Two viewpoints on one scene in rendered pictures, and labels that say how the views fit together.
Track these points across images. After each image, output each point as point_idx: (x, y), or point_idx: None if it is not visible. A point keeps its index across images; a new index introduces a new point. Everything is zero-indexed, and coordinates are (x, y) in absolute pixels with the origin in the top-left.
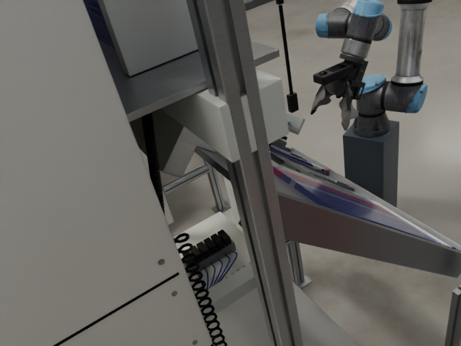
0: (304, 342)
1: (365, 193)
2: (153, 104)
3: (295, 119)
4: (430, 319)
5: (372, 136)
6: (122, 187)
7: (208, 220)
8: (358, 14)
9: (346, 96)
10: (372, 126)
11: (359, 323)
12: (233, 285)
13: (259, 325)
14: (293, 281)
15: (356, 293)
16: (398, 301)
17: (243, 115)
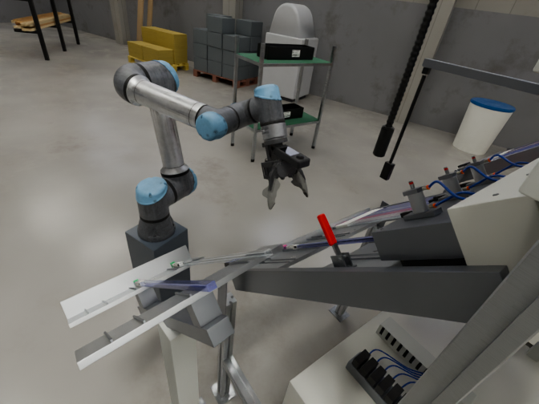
0: None
1: (318, 232)
2: None
3: (177, 254)
4: (274, 298)
5: (174, 231)
6: None
7: (308, 397)
8: (278, 98)
9: (299, 170)
10: (171, 223)
11: (274, 343)
12: (421, 349)
13: (435, 337)
14: (223, 396)
15: (246, 339)
16: (257, 312)
17: None
